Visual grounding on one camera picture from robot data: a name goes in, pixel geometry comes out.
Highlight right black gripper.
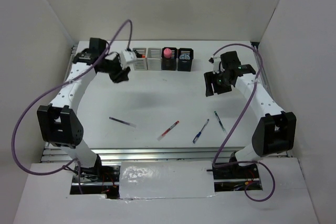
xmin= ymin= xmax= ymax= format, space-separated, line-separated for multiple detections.
xmin=204 ymin=69 xmax=233 ymax=97

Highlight blue glue bottle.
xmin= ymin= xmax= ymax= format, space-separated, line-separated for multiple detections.
xmin=179 ymin=54 xmax=190 ymax=60

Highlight pink cap glue bottle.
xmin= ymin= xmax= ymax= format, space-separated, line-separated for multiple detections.
xmin=163 ymin=48 xmax=173 ymax=59

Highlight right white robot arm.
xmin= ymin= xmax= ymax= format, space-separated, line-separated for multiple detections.
xmin=204 ymin=51 xmax=297 ymax=178

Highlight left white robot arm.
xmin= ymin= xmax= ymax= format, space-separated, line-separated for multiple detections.
xmin=37 ymin=38 xmax=137 ymax=182

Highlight left white slotted container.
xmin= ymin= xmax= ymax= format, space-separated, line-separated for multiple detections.
xmin=133 ymin=48 xmax=148 ymax=71

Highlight white slotted container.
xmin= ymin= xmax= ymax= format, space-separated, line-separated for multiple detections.
xmin=133 ymin=48 xmax=148 ymax=71
xmin=146 ymin=48 xmax=162 ymax=71

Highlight right black slotted container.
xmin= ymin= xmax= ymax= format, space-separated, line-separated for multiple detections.
xmin=177 ymin=48 xmax=194 ymax=72

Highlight black slotted container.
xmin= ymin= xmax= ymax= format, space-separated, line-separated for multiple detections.
xmin=177 ymin=48 xmax=194 ymax=72
xmin=161 ymin=47 xmax=178 ymax=71

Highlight green pen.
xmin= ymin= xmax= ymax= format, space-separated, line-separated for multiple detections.
xmin=214 ymin=111 xmax=227 ymax=135

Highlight left black slotted container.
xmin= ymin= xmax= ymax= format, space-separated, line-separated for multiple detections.
xmin=161 ymin=47 xmax=178 ymax=71

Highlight dark purple pen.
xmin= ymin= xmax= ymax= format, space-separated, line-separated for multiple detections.
xmin=109 ymin=117 xmax=136 ymax=128

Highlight blue pen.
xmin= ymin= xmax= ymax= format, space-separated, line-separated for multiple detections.
xmin=192 ymin=119 xmax=209 ymax=144

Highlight red pen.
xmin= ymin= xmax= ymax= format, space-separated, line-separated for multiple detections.
xmin=157 ymin=121 xmax=180 ymax=141

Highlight white taped cover panel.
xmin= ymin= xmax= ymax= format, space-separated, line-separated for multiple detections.
xmin=119 ymin=161 xmax=215 ymax=199

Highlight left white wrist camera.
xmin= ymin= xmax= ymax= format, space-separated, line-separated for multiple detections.
xmin=120 ymin=50 xmax=137 ymax=69

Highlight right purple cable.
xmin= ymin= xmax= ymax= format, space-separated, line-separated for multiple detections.
xmin=212 ymin=43 xmax=276 ymax=202

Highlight aluminium frame rail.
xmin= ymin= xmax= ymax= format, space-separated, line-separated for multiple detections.
xmin=40 ymin=40 xmax=295 ymax=164

